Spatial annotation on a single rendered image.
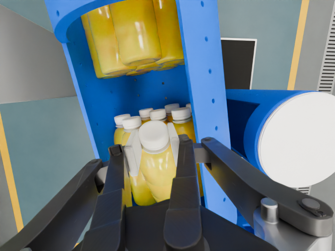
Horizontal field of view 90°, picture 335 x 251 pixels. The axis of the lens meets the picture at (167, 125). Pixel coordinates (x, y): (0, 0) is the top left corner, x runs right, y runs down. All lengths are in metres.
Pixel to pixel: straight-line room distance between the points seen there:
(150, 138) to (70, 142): 1.50
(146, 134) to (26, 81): 0.65
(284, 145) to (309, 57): 1.49
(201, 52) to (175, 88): 0.24
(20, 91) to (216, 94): 0.67
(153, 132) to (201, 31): 0.15
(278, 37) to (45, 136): 2.14
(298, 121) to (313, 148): 0.10
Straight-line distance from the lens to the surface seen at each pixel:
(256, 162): 0.56
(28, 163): 1.93
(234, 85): 1.44
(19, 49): 0.81
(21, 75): 0.79
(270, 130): 0.52
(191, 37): 0.24
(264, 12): 1.80
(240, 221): 1.29
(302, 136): 0.59
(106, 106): 0.44
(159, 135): 0.21
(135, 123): 0.34
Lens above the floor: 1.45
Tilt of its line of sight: 77 degrees down
